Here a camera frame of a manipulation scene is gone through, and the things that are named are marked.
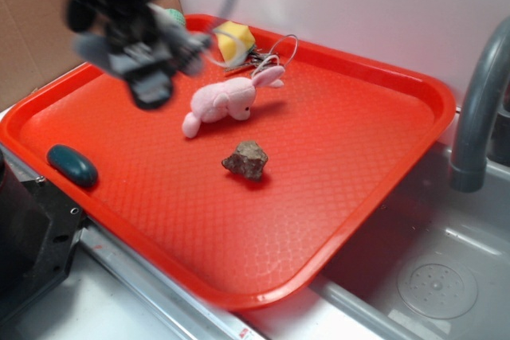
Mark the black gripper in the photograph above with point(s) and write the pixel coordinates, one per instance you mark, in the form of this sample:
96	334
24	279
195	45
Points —
146	69

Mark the gray plush bunny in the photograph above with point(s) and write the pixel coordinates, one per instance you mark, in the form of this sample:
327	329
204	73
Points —
93	49

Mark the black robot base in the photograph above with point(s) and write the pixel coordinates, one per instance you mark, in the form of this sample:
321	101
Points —
39	230

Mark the green knitted ball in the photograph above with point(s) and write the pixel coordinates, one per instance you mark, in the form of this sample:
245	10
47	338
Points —
176	16

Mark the yellow sponge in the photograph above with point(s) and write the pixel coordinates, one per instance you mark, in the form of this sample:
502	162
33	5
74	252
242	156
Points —
235	41

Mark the pink plush bunny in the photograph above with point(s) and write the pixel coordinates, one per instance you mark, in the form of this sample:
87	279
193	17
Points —
233	97

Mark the brown rock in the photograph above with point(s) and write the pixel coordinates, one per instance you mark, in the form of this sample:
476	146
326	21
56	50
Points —
247	160

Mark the dark teal oval soap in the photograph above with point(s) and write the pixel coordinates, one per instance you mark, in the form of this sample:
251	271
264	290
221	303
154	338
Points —
73	165

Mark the red plastic tray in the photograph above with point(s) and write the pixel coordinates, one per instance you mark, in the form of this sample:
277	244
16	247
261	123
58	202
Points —
340	135

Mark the gray toy faucet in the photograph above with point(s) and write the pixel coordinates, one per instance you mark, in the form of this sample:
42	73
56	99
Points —
483	127

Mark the gray toy sink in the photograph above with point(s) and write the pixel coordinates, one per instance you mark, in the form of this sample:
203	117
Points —
430	263

